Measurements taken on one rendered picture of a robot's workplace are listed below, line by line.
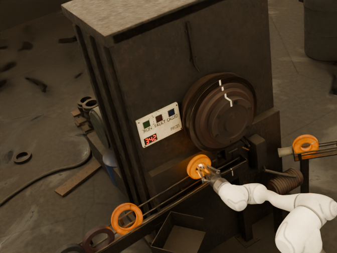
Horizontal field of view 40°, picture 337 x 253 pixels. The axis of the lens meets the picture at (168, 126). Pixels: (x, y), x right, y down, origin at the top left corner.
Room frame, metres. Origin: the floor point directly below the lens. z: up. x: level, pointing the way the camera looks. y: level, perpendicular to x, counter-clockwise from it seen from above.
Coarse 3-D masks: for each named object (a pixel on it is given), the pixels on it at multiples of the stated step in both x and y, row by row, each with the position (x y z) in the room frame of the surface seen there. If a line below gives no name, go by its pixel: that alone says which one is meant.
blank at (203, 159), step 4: (196, 156) 2.10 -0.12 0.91; (200, 156) 2.09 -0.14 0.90; (204, 156) 2.10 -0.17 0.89; (192, 160) 2.08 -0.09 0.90; (196, 160) 2.07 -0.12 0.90; (200, 160) 2.08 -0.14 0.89; (204, 160) 2.09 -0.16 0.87; (208, 160) 2.10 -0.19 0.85; (188, 164) 2.08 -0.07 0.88; (192, 164) 2.06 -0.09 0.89; (196, 164) 2.07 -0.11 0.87; (204, 164) 2.09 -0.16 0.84; (208, 164) 2.10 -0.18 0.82; (188, 168) 2.06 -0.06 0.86; (192, 168) 2.05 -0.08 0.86; (188, 172) 2.06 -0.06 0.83; (192, 172) 2.05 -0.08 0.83; (196, 172) 2.07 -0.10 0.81; (192, 176) 2.05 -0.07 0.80; (196, 176) 2.07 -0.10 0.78
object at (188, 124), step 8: (208, 80) 2.18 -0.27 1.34; (216, 80) 2.16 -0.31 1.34; (224, 80) 2.15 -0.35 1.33; (232, 80) 2.17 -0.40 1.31; (240, 80) 2.19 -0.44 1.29; (200, 88) 2.15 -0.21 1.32; (208, 88) 2.11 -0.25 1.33; (248, 88) 2.21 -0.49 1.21; (192, 96) 2.14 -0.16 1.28; (200, 96) 2.09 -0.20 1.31; (256, 96) 2.23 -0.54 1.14; (192, 104) 2.10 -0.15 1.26; (200, 104) 2.09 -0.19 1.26; (256, 104) 2.23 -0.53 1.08; (192, 112) 2.06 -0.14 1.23; (192, 120) 2.06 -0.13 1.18; (192, 128) 2.06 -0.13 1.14; (192, 136) 2.05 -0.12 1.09; (200, 144) 2.07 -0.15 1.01; (232, 144) 2.15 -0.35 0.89
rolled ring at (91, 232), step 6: (96, 228) 1.82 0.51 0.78; (102, 228) 1.83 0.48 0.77; (108, 228) 1.84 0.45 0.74; (90, 234) 1.80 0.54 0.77; (96, 234) 1.81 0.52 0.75; (108, 234) 1.83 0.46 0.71; (84, 240) 1.79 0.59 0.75; (90, 240) 1.79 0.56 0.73; (108, 240) 1.84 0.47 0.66; (84, 246) 1.77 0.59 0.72; (102, 246) 1.83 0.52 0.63; (108, 246) 1.82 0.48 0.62; (90, 252) 1.78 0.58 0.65
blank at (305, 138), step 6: (300, 138) 2.21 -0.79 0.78; (306, 138) 2.20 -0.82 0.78; (312, 138) 2.19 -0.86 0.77; (294, 144) 2.21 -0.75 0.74; (300, 144) 2.21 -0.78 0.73; (312, 144) 2.19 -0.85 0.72; (294, 150) 2.21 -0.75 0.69; (300, 150) 2.21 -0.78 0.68; (306, 150) 2.21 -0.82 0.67; (306, 156) 2.20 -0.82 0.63
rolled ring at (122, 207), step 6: (126, 204) 1.95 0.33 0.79; (132, 204) 1.96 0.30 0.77; (114, 210) 1.94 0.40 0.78; (120, 210) 1.93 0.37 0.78; (138, 210) 1.94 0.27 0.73; (114, 216) 1.91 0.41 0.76; (138, 216) 1.93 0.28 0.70; (114, 222) 1.89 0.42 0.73; (138, 222) 1.91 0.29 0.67; (114, 228) 1.87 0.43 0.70; (120, 228) 1.88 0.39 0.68; (126, 228) 1.90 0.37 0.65; (132, 228) 1.89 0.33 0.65
